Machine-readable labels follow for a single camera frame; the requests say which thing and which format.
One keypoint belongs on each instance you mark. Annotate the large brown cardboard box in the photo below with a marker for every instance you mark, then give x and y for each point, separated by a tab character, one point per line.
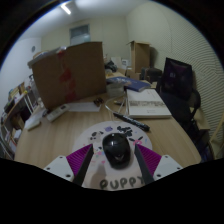
80	71

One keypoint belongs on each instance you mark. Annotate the black office chair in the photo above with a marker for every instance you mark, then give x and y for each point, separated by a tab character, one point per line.
178	81

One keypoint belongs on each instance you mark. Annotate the ceiling tube light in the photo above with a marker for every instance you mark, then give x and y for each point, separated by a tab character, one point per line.
65	8

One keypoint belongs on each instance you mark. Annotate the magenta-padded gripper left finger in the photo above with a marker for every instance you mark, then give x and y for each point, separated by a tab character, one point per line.
60	166

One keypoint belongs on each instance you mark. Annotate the black computer mouse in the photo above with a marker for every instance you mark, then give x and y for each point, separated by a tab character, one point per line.
116	150

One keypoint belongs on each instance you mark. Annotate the blue book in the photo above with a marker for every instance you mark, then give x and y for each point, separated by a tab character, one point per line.
135	85

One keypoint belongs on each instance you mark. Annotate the grey door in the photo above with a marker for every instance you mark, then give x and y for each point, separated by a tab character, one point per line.
80	35

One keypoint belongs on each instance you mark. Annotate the low bookshelf with books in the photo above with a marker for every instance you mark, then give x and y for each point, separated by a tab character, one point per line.
8	140

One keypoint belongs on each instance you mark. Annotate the round wall clock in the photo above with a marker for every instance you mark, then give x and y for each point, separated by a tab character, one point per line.
33	49

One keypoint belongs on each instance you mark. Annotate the wooden wall desk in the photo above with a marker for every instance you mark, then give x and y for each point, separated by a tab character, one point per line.
15	101

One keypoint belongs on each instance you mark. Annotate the white book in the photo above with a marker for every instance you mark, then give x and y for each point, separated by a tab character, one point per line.
146	103

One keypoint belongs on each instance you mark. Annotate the plain white paper sheet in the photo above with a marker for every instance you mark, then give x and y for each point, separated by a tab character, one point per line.
83	107

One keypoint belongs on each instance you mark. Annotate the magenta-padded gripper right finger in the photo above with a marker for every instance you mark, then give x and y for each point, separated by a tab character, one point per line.
166	165

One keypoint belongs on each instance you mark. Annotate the tall open cardboard box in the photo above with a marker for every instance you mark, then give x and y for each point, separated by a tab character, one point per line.
140	56

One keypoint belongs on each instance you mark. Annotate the round printed white mouse pad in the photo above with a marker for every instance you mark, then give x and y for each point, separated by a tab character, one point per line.
100	131

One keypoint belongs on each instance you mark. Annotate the black marker pen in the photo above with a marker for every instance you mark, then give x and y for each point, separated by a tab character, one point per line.
131	122

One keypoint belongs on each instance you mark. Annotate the wide white remote control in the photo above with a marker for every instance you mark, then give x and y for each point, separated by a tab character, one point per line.
57	113

